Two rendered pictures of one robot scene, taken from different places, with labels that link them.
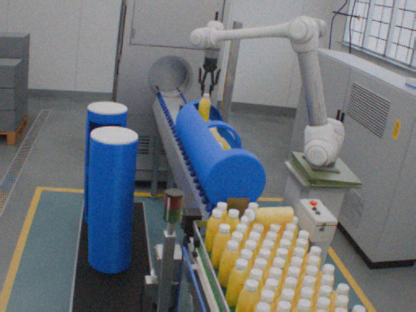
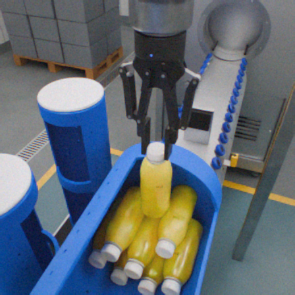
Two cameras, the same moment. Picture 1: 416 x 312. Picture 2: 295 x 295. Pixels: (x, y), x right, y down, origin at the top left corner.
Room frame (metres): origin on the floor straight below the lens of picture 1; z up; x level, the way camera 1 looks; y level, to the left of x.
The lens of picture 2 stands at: (2.25, -0.15, 1.66)
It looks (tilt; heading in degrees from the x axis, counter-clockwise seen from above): 41 degrees down; 36
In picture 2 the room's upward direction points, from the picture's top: straight up
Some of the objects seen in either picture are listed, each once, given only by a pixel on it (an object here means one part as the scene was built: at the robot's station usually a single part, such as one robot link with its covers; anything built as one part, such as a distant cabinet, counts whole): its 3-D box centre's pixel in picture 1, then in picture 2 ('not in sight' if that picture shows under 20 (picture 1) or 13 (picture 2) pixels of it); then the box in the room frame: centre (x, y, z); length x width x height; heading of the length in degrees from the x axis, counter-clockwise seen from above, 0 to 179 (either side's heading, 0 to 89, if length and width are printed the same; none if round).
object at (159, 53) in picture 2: (210, 64); (159, 58); (2.61, 0.09, 1.47); 0.08 x 0.07 x 0.09; 106
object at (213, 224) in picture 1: (214, 231); not in sight; (1.61, -0.05, 0.98); 0.07 x 0.07 x 0.16
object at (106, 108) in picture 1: (107, 107); (70, 93); (2.95, 0.76, 1.03); 0.28 x 0.28 x 0.01
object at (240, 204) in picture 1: (236, 209); not in sight; (1.82, -0.13, 0.99); 0.10 x 0.02 x 0.12; 106
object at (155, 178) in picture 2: (204, 110); (155, 183); (2.61, 0.09, 1.20); 0.07 x 0.07 x 0.16
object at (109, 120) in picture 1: (103, 166); (84, 168); (2.95, 0.76, 0.59); 0.28 x 0.28 x 0.88
